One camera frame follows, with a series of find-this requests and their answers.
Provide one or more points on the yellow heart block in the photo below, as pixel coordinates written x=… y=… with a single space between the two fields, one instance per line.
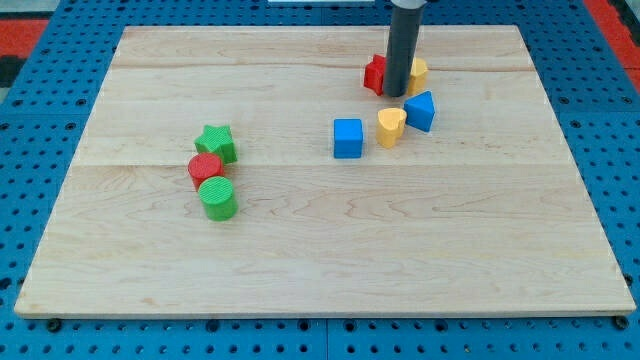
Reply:
x=390 y=126

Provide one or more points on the yellow block behind rod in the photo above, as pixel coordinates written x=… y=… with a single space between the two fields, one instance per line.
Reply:
x=417 y=77

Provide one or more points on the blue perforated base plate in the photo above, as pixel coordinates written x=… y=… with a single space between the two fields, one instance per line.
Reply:
x=43 y=115

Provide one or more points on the light wooden board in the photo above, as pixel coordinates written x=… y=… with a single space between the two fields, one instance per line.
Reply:
x=485 y=215

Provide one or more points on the red cylinder block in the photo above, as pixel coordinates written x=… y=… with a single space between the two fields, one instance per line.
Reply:
x=204 y=166

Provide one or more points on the green star block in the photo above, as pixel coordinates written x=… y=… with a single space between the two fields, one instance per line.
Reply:
x=217 y=140

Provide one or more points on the blue cube block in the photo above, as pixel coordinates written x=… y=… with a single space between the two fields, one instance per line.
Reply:
x=348 y=138

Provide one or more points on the red star block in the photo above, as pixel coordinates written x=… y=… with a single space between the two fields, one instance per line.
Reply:
x=374 y=74

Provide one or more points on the green cylinder block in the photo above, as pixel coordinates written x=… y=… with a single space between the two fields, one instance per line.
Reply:
x=217 y=196

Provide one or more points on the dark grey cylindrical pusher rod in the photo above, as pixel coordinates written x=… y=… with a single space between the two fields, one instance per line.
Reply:
x=404 y=29

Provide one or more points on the blue triangle block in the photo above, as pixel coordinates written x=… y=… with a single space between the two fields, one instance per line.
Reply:
x=421 y=111

